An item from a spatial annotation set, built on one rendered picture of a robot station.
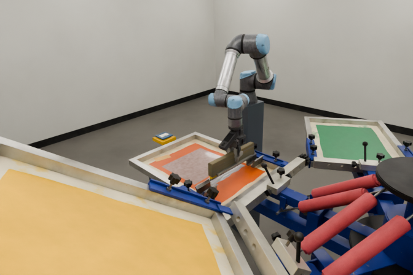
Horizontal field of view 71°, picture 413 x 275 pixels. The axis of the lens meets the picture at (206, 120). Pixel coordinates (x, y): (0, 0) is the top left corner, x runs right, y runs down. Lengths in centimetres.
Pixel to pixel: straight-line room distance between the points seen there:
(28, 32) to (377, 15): 488
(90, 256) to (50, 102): 424
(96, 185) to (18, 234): 31
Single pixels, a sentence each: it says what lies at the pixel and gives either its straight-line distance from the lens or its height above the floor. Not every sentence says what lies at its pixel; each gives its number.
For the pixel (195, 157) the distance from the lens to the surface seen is 191.
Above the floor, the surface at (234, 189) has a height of 95.
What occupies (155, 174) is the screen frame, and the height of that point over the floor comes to 99.
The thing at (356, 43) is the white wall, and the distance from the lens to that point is 516.
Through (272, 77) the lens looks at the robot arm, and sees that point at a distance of 205.
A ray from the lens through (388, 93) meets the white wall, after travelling 514.
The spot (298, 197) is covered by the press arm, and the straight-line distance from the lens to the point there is 143.
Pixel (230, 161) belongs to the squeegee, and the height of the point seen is 110.
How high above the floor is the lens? 186
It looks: 21 degrees down
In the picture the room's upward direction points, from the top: 2 degrees counter-clockwise
